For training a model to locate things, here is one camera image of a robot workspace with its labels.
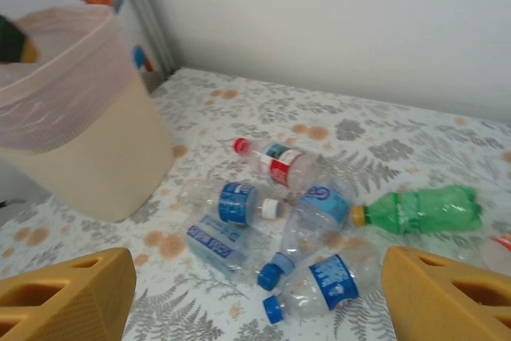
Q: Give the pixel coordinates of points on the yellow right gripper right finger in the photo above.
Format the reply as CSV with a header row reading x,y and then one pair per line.
x,y
431,301

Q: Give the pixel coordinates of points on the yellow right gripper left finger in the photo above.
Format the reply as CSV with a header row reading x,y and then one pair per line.
x,y
80,301

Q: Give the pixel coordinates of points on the clear bottle light blue label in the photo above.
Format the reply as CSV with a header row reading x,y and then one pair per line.
x,y
327,203

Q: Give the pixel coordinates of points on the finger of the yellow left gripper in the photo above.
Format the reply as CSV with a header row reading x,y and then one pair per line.
x,y
12,45

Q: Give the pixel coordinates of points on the green plastic bottle yellow cap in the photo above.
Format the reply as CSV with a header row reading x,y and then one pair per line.
x,y
431,209

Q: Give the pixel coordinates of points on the clear bottle red label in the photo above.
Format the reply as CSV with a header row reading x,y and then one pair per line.
x,y
279,161

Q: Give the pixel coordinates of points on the blue orange wall figure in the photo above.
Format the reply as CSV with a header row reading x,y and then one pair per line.
x,y
141,59

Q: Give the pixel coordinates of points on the aluminium frame post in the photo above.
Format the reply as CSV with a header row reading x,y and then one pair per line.
x,y
143,17

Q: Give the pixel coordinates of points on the clear bottle orange cap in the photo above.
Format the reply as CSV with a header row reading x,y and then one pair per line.
x,y
499,253

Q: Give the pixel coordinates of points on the beige bin with pink liner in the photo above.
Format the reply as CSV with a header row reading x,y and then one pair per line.
x,y
100,149

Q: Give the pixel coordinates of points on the clear soda water bottle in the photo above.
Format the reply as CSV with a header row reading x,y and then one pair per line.
x,y
215,245

